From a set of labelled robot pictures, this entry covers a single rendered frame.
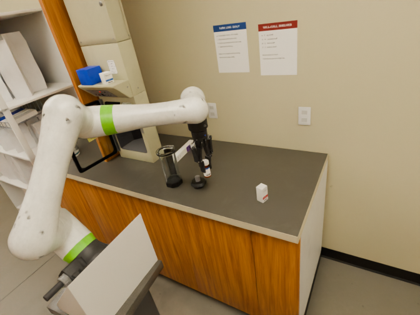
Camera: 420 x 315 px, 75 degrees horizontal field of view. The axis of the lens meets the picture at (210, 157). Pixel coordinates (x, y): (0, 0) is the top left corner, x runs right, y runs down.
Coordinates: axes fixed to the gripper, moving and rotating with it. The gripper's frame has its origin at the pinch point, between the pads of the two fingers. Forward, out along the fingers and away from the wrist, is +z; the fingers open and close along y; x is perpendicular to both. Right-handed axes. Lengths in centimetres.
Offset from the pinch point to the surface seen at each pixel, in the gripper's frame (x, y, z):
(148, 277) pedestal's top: 16, 53, 17
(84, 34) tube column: -82, 2, -63
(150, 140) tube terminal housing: -57, -6, 4
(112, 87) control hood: -56, 8, -37
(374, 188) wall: 60, -75, 41
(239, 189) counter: 11.1, -10.3, 18.6
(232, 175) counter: 0.0, -18.5, 18.9
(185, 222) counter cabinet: -9.5, 14.3, 34.2
